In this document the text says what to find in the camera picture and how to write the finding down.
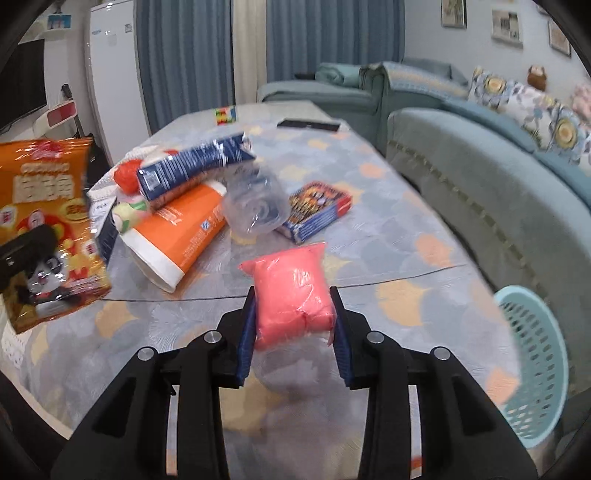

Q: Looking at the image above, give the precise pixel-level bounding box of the orange panda snack bag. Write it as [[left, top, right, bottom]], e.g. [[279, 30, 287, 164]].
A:
[[1, 138, 111, 333]]

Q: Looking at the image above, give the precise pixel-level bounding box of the large orange paper cup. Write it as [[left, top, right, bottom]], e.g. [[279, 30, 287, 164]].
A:
[[122, 180, 226, 293]]

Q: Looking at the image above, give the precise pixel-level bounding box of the pink tissue pack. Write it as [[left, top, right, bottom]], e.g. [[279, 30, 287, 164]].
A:
[[238, 242, 335, 350]]

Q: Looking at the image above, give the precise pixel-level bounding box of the blue milk carton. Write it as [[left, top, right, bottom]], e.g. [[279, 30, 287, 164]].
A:
[[136, 133, 256, 208]]

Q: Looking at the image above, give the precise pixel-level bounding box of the clear plastic bottle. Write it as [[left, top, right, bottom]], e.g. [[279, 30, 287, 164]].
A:
[[222, 162, 290, 240]]

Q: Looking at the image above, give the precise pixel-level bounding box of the white milk carton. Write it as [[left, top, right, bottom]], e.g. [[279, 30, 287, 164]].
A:
[[89, 197, 118, 264]]

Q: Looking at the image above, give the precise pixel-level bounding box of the light blue laundry basket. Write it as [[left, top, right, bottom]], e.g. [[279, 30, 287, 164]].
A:
[[494, 286, 569, 449]]

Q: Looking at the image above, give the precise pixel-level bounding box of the pink green yogurt bottle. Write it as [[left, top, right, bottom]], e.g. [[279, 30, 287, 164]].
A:
[[111, 195, 152, 234]]

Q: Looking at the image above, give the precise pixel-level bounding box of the black guitar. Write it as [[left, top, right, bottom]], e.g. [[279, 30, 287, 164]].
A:
[[61, 82, 112, 190]]

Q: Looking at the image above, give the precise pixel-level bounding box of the black television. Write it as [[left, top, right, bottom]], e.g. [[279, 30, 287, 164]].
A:
[[0, 39, 47, 133]]

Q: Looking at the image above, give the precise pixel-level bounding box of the patterned table cloth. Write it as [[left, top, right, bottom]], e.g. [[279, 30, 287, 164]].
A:
[[1, 104, 520, 479]]

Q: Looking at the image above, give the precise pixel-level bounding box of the white refrigerator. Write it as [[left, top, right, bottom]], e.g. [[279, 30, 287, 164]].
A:
[[86, 1, 149, 164]]

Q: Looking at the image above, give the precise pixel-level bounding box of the teal sofa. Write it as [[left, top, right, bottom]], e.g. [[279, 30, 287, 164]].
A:
[[256, 56, 591, 416]]

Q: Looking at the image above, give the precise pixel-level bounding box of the rubiks cube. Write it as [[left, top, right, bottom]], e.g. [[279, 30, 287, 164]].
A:
[[214, 105, 238, 125]]

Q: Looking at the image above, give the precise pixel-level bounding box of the blue curtain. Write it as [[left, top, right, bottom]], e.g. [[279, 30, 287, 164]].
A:
[[135, 1, 405, 132]]

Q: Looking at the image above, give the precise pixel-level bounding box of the colourful card box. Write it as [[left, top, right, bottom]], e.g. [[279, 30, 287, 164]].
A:
[[276, 181, 353, 245]]

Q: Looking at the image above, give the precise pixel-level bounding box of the floral sofa cushion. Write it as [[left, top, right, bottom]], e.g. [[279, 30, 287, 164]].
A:
[[469, 67, 590, 176]]

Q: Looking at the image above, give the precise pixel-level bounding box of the black remote control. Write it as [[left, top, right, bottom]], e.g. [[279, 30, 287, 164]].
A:
[[276, 119, 341, 133]]

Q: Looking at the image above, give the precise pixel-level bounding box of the pink plush toy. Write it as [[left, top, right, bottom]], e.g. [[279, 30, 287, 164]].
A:
[[572, 83, 591, 124]]

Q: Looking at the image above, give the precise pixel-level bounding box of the brown monkey plush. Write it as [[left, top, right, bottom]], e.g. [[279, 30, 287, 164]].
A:
[[527, 65, 547, 92]]

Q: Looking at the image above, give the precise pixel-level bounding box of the folded teal blanket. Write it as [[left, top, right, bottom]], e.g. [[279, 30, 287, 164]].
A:
[[315, 63, 361, 88]]

